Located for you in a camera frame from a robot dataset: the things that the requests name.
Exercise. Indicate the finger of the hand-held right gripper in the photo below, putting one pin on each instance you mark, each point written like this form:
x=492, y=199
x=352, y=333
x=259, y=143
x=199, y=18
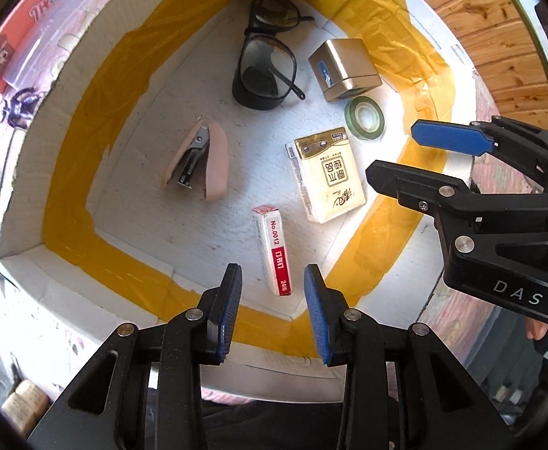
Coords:
x=447, y=136
x=405, y=180

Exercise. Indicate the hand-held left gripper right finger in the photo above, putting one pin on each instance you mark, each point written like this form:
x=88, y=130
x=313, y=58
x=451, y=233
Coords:
x=316, y=323

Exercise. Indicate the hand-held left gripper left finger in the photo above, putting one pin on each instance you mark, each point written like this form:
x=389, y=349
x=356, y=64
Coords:
x=229, y=318

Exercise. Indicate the cream tissue pack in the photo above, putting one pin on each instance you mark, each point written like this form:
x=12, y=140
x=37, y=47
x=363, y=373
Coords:
x=325, y=173

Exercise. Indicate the grey and red staples box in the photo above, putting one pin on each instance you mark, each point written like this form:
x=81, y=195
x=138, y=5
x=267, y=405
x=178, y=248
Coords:
x=276, y=253

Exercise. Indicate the green tape roll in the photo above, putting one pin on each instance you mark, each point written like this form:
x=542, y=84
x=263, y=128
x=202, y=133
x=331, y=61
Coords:
x=349, y=119

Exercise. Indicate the gold tin box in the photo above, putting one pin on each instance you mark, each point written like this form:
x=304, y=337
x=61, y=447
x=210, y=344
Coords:
x=349, y=63

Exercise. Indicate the pink stapler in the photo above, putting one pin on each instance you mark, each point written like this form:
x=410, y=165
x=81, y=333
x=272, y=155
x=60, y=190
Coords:
x=215, y=164

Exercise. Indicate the black framed glasses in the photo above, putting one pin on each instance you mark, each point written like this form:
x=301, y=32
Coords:
x=255, y=101

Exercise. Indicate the white cardboard box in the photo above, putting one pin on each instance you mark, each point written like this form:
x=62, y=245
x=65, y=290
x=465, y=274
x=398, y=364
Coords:
x=138, y=150

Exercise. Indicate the person's right hand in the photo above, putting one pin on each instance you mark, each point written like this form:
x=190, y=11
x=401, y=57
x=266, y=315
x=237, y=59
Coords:
x=536, y=329

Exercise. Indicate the person's dark clothing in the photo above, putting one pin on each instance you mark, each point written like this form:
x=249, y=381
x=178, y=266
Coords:
x=274, y=426

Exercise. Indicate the wooden headboard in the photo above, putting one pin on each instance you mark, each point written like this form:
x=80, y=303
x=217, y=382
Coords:
x=490, y=33

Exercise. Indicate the tan textured block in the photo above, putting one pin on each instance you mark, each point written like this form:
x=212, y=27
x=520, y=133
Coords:
x=23, y=401

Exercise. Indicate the clear plastic case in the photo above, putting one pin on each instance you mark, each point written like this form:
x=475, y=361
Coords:
x=44, y=42

